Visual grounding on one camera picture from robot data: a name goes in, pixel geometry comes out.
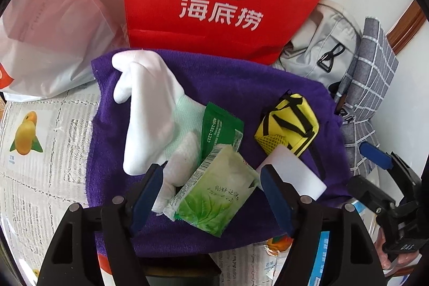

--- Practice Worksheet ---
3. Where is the white plastic bag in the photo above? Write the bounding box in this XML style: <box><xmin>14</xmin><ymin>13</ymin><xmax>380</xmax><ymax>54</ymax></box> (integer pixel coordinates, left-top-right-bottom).
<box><xmin>0</xmin><ymin>0</ymin><xmax>130</xmax><ymax>102</ymax></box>

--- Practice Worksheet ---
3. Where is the grey backpack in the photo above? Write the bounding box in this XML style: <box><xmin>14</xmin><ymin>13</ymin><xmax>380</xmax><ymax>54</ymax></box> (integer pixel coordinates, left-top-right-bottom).
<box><xmin>271</xmin><ymin>0</ymin><xmax>360</xmax><ymax>89</ymax></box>

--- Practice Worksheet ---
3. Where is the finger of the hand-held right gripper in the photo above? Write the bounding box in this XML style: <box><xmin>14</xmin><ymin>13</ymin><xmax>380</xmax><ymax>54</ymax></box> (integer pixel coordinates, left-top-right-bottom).
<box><xmin>346</xmin><ymin>175</ymin><xmax>398</xmax><ymax>211</ymax></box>
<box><xmin>360</xmin><ymin>143</ymin><xmax>423</xmax><ymax>203</ymax></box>

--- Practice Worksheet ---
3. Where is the person's right hand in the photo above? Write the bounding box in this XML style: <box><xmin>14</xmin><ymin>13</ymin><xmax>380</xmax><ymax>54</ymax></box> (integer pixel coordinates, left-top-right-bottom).
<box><xmin>377</xmin><ymin>227</ymin><xmax>423</xmax><ymax>274</ymax></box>

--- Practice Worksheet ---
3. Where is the grey checked cloth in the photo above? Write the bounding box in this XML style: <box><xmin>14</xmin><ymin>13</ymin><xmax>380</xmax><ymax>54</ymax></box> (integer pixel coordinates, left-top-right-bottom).
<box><xmin>330</xmin><ymin>16</ymin><xmax>400</xmax><ymax>174</ymax></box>

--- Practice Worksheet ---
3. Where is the wooden door frame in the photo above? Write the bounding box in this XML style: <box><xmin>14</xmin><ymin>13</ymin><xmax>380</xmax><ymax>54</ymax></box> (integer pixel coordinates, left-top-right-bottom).
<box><xmin>387</xmin><ymin>0</ymin><xmax>425</xmax><ymax>55</ymax></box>

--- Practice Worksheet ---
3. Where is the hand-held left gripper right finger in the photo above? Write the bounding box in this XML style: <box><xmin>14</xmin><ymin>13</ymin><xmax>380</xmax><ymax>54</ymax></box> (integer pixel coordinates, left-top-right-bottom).
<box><xmin>260</xmin><ymin>164</ymin><xmax>387</xmax><ymax>286</ymax></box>

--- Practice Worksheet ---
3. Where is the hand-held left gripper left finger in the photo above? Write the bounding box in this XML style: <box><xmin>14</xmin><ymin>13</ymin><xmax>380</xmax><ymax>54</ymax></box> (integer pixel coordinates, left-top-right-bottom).
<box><xmin>37</xmin><ymin>164</ymin><xmax>165</xmax><ymax>286</ymax></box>

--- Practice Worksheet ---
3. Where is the white glove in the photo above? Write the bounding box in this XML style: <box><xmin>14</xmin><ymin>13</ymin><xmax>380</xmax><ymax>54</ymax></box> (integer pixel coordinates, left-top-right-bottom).
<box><xmin>112</xmin><ymin>50</ymin><xmax>206</xmax><ymax>176</ymax></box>

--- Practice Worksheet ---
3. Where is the yellow black pouch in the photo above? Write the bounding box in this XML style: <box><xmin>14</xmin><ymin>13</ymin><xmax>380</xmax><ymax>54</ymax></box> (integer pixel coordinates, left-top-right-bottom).
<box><xmin>254</xmin><ymin>90</ymin><xmax>320</xmax><ymax>158</ymax></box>

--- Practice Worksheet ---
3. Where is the white sponge block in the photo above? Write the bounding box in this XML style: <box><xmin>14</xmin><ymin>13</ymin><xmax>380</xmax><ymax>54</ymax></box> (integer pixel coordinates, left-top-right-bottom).
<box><xmin>255</xmin><ymin>143</ymin><xmax>327</xmax><ymax>200</ymax></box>

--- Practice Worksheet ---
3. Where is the purple towel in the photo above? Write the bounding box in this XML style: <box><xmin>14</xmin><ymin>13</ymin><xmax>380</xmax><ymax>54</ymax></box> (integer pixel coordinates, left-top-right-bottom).
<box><xmin>85</xmin><ymin>48</ymin><xmax>352</xmax><ymax>258</ymax></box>

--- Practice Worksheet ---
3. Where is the dark green wipes packet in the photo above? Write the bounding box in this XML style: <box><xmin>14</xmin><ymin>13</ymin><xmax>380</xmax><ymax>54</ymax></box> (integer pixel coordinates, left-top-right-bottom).
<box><xmin>200</xmin><ymin>102</ymin><xmax>245</xmax><ymax>169</ymax></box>

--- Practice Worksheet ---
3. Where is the light green tissue pack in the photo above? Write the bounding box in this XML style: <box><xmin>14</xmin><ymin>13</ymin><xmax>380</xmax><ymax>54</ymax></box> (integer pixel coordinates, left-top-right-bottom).
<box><xmin>163</xmin><ymin>144</ymin><xmax>262</xmax><ymax>237</ymax></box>

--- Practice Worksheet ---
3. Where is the white cloth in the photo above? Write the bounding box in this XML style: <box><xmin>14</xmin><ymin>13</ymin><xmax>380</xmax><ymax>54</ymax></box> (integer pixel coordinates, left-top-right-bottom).
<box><xmin>152</xmin><ymin>130</ymin><xmax>202</xmax><ymax>217</ymax></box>

